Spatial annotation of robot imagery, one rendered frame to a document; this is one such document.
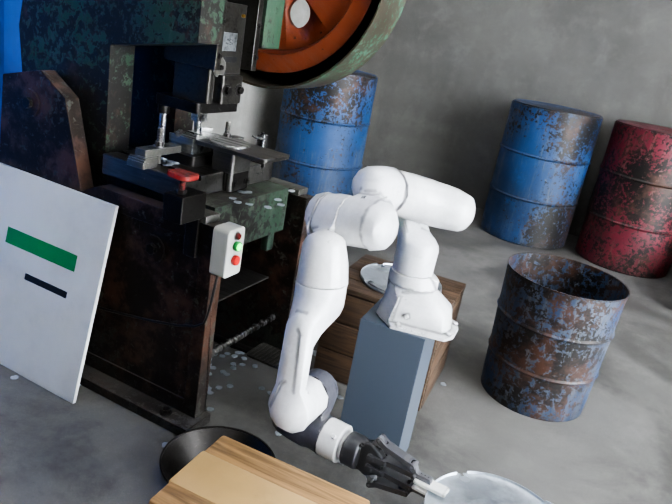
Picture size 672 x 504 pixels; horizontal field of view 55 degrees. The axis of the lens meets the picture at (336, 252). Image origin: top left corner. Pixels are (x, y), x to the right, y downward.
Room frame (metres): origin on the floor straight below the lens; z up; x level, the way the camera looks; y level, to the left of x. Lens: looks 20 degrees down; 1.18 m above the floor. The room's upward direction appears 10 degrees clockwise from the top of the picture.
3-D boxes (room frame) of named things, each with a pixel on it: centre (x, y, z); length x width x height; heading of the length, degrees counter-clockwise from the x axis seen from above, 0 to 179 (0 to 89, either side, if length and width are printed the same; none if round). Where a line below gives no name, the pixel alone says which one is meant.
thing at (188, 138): (1.96, 0.48, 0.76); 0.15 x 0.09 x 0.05; 156
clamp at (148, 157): (1.80, 0.55, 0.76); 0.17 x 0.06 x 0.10; 156
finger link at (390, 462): (1.16, -0.20, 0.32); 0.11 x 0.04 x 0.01; 63
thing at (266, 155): (1.89, 0.32, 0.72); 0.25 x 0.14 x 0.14; 66
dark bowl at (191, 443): (1.38, 0.20, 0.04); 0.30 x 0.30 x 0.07
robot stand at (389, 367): (1.63, -0.21, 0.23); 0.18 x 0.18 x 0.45; 71
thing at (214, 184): (1.96, 0.48, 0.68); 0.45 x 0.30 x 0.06; 156
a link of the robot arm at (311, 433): (1.27, 0.00, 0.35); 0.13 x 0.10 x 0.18; 63
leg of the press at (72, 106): (1.77, 0.72, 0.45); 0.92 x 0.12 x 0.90; 66
